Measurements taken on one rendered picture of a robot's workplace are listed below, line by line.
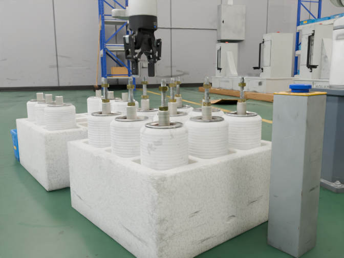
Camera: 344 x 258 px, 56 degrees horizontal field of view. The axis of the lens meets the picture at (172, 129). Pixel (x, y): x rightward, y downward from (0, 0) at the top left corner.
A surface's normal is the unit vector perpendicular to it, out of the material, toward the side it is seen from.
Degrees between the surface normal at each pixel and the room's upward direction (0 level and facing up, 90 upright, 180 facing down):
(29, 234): 0
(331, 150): 90
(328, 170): 90
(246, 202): 90
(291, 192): 90
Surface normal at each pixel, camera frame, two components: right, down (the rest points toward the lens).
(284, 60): 0.29, 0.16
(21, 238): -0.01, -0.98
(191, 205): 0.63, 0.13
